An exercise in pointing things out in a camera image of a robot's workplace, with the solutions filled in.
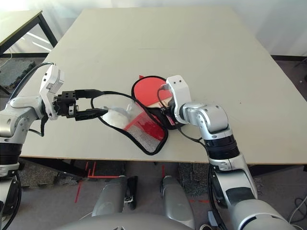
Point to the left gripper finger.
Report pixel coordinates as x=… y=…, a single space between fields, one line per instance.
x=86 y=93
x=88 y=114

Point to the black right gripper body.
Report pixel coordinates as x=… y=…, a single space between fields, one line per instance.
x=169 y=115

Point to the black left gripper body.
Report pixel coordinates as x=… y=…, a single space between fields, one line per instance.
x=67 y=103

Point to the black red paddle case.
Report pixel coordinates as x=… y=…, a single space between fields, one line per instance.
x=156 y=130

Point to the red ping-pong paddle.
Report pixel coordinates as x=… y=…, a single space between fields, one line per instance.
x=146 y=91

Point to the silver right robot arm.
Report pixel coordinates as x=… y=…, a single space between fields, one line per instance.
x=216 y=119

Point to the grey foam floor mat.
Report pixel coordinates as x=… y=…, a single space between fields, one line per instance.
x=14 y=74

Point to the dark speckled carpet tile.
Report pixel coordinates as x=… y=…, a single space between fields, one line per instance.
x=192 y=177

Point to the silver right robot leg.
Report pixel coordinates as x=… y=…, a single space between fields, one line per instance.
x=175 y=201

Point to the silver robot leg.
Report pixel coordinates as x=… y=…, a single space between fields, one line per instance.
x=175 y=201
x=108 y=198

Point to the silver left robot leg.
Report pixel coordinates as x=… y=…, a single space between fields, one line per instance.
x=108 y=198

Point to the grey blue foot pedal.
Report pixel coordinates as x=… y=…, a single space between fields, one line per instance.
x=212 y=218

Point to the grey robot torso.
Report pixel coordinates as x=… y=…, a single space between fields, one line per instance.
x=120 y=224

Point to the round black white object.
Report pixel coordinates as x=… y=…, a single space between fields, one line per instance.
x=206 y=227

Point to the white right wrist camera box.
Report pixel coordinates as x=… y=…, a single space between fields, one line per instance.
x=180 y=88

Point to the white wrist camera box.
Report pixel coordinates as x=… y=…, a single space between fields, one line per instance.
x=180 y=88
x=51 y=79

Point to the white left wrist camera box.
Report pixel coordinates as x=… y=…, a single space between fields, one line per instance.
x=51 y=79

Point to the side table with black frame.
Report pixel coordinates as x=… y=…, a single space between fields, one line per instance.
x=48 y=31

